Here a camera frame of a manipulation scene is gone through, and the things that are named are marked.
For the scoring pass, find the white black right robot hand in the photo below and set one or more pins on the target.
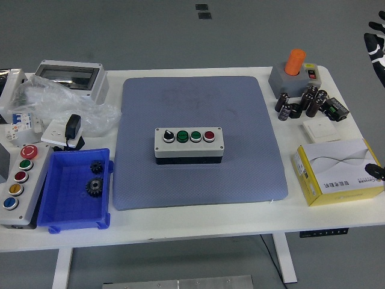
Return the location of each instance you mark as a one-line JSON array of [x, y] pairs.
[[376, 45]]

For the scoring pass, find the grey four-button control box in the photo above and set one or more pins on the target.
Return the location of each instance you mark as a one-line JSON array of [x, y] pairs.
[[186, 147]]

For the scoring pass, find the grey five-button control box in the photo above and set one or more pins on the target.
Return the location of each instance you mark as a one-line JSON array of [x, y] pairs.
[[33, 180]]

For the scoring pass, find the dark cylindrical capacitor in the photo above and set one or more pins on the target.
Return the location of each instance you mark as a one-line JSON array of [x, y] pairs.
[[312, 90], [283, 101], [306, 100], [322, 95], [285, 112], [313, 107]]

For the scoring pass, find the black module with green terminals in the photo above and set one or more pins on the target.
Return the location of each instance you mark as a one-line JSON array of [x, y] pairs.
[[334, 108]]

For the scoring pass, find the orange cylinder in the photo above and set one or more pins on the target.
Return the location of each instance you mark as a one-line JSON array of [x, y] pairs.
[[295, 61]]

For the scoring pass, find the yellow white cardboard box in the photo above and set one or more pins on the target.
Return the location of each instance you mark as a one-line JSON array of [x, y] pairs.
[[337, 168]]

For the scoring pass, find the dark floor plate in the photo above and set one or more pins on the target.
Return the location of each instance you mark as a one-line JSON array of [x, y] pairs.
[[201, 7], [204, 15]]

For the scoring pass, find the black table control panel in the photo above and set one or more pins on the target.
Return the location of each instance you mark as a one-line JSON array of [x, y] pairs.
[[323, 232]]

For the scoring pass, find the white table leg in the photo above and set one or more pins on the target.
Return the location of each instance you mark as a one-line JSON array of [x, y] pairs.
[[285, 259], [61, 268]]

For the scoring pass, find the blue-grey table mat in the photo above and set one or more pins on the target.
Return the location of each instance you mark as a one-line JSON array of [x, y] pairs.
[[150, 99]]

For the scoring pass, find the small black gear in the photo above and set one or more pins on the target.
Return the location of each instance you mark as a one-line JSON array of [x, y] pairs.
[[97, 167]]

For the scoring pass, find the grey metal plate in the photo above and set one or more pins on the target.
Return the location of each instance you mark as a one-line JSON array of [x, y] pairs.
[[180, 283]]

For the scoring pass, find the black power adapter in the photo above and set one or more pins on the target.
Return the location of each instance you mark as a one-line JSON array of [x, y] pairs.
[[73, 125]]

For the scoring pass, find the large black gear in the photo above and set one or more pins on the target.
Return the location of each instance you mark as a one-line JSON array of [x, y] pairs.
[[94, 187]]

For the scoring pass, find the clear plastic bag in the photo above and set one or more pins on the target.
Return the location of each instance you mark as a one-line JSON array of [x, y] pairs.
[[60, 96]]

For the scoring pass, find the blue plastic bin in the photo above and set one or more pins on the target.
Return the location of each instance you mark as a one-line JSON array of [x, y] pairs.
[[66, 204]]

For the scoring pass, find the white circuit breaker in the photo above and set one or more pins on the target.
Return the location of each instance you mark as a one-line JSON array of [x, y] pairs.
[[22, 120]]

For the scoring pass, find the white orange-labelled breaker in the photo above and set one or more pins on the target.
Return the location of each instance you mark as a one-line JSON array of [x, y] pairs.
[[15, 134]]

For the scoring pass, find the grey switch base box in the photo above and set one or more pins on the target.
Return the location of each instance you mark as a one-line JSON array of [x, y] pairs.
[[288, 84]]

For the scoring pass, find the white wall switch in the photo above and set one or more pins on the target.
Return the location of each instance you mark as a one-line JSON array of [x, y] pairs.
[[321, 129]]

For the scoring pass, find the grey enclosure with clear lid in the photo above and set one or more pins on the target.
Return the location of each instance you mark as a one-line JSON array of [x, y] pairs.
[[69, 76]]

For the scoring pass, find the white wall socket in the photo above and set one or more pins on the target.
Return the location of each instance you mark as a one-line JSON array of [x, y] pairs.
[[52, 132]]

